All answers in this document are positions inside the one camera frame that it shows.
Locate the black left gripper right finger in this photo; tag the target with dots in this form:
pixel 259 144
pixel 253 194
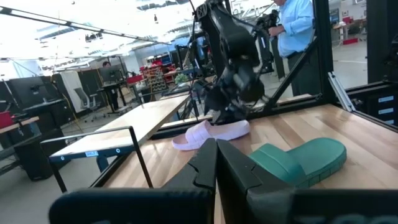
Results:
pixel 236 180

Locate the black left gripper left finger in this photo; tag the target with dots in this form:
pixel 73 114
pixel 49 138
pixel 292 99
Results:
pixel 199 177

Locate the pink slide sandal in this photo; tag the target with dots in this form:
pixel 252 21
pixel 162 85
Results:
pixel 202 135

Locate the green slide sandal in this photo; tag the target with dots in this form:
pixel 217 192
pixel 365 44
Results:
pixel 311 158

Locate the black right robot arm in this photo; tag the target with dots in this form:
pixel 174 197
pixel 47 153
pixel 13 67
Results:
pixel 233 37

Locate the red parts bin rack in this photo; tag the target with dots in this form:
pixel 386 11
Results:
pixel 154 77

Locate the person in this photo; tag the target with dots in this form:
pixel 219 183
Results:
pixel 295 28
pixel 106 64

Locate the black standing desk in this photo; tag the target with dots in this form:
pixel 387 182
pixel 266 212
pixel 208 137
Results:
pixel 113 87

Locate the grey office chair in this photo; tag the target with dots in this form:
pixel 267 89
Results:
pixel 85 99

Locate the black labelled drawer cabinet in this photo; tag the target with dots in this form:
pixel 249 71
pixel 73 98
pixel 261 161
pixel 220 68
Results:
pixel 384 105

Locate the black floor bin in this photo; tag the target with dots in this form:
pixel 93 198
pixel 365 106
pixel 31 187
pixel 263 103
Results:
pixel 37 155

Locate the wooden shelf with black frame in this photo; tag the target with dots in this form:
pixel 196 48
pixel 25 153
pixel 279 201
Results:
pixel 136 124

